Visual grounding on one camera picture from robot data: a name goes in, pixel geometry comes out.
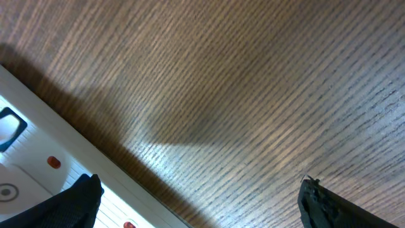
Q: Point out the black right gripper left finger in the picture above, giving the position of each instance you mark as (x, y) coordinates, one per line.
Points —
(75, 207)

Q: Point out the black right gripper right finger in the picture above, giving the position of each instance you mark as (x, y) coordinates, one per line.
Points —
(321, 208)

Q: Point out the white power strip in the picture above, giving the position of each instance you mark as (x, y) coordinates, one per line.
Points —
(42, 156)

